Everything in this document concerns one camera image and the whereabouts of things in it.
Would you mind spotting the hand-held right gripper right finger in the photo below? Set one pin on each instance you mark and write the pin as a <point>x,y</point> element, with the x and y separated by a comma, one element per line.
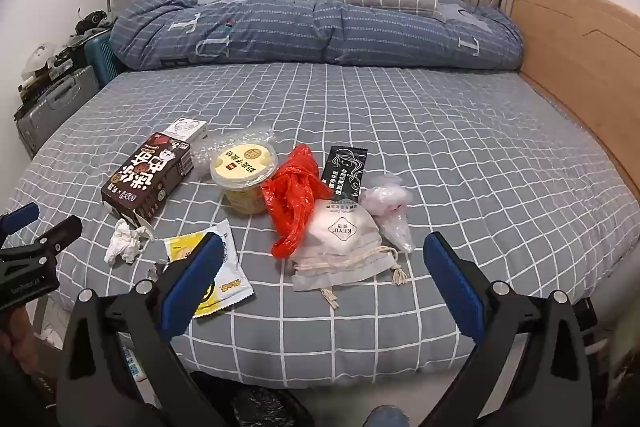
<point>452,277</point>

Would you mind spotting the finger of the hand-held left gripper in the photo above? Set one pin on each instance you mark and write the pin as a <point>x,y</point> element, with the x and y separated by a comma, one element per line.
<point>60,232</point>
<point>20,213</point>

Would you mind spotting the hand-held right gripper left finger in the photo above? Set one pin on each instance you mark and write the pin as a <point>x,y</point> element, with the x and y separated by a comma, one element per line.
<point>195,272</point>

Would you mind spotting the yellow white snack packet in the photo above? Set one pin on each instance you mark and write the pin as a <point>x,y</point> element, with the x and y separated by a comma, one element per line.
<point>230,269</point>

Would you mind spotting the clear bubble wrap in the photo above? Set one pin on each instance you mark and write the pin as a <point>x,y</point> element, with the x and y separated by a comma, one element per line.
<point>205,154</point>

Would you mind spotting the black trash bin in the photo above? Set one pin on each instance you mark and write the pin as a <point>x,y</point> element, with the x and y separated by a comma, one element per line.
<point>260,402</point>

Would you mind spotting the black sachet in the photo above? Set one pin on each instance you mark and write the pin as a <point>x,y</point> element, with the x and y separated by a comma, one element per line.
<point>345,172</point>

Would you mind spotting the crumpled white tissue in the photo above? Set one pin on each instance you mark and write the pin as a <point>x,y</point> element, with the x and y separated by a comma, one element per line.
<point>125,242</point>

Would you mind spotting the white pink plastic bag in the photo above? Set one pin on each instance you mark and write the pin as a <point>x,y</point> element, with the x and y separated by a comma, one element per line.
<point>387,202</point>

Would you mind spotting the dark brown snack box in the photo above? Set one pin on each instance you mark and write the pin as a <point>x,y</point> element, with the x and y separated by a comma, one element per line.
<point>145,177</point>

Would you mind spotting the grey suitcase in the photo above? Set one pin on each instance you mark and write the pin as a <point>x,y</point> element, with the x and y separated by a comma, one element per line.
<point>55,102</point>

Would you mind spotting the plastic cup with yellow lid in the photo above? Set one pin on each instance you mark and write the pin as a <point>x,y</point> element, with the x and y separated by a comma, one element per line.
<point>245,162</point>

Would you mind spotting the red plastic bag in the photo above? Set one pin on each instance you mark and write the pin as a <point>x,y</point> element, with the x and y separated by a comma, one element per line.
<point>292,197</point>

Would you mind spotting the small white box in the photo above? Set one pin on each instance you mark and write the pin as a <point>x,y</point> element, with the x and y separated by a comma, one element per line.
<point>186,128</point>

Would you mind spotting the blue slipper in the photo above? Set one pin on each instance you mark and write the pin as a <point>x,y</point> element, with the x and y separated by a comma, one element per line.
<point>385,417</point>

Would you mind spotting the white round object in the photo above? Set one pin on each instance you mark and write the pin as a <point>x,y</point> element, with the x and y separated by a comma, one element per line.
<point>37,57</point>

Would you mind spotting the grey checked bed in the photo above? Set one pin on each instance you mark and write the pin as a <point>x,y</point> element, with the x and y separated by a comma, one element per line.
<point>400,122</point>

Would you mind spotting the teal crate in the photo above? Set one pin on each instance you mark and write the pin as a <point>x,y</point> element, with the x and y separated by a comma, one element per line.
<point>102,54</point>

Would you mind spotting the wooden headboard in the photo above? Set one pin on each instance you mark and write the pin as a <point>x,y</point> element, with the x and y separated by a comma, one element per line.
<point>590,72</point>

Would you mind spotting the blue striped quilt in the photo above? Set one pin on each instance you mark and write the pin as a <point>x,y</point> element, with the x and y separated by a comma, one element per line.
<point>300,27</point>

